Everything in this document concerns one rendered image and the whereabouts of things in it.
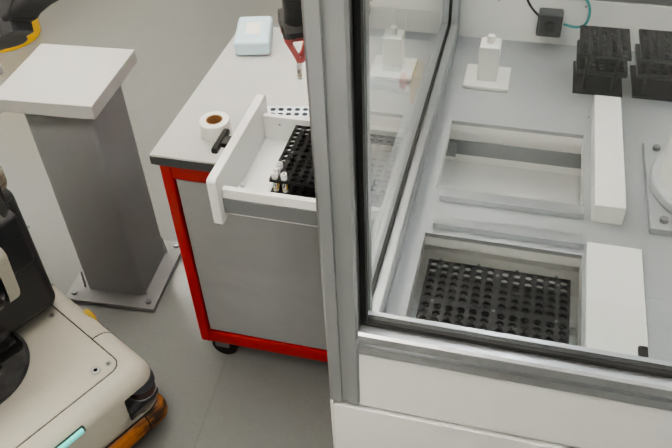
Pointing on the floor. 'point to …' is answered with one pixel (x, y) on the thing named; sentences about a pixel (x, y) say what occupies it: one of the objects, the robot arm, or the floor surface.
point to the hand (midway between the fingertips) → (299, 57)
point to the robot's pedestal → (94, 171)
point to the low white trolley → (271, 295)
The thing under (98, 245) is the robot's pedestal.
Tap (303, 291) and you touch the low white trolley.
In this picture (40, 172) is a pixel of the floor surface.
